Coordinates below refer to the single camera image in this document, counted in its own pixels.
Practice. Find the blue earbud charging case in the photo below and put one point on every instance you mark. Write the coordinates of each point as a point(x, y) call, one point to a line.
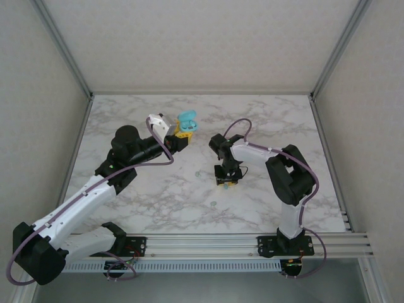
point(186, 117)

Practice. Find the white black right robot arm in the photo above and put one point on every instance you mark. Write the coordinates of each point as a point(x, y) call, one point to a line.
point(252, 156)

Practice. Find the aluminium frame post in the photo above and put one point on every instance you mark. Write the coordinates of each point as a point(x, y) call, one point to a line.
point(64, 47)
point(338, 47)

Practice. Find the aluminium back frame rail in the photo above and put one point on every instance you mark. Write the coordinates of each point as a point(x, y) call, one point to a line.
point(202, 93)

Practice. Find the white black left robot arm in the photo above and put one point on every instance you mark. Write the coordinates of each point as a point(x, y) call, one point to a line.
point(72, 208)

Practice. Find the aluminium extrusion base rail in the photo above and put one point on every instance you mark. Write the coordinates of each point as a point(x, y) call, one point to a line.
point(202, 244)

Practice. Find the aluminium table side rail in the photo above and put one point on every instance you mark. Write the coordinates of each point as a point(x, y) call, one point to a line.
point(82, 126)
point(321, 126)

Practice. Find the black base electronics board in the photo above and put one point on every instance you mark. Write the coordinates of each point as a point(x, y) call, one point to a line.
point(114, 267)
point(293, 268)

